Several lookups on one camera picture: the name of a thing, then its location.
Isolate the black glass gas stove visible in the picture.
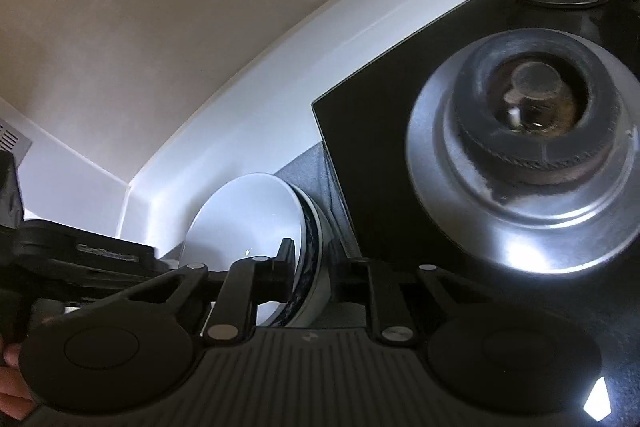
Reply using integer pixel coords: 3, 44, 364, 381
311, 0, 640, 427

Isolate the grey drying mat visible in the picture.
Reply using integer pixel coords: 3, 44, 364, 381
274, 142, 371, 329

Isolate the steel gas burner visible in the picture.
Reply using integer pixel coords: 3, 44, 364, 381
405, 28, 640, 275

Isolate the person's left hand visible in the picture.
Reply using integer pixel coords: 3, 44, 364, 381
0, 339, 40, 423

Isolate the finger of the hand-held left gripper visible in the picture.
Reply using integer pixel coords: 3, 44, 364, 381
15, 219, 179, 282

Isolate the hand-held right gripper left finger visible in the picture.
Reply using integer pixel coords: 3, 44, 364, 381
117, 236, 297, 342

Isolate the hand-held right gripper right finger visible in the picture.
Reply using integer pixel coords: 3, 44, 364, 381
329, 256, 483, 344

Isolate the white bowl with blue pattern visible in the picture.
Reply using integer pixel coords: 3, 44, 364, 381
180, 173, 333, 329

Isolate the narrow grey vent grille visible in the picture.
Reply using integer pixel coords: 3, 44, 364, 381
0, 119, 33, 154

